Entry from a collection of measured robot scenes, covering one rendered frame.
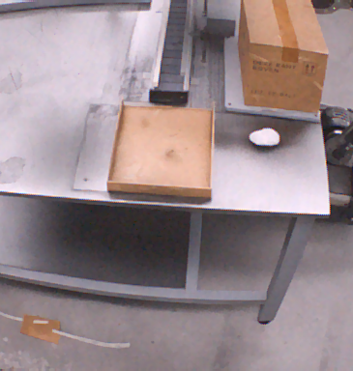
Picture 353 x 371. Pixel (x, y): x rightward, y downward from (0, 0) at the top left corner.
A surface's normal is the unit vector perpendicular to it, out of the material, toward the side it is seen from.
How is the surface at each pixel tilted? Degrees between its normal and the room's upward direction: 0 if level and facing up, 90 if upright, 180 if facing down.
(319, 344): 0
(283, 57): 90
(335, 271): 0
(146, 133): 0
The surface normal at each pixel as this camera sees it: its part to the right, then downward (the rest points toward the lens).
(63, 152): 0.02, -0.59
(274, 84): -0.04, 0.80
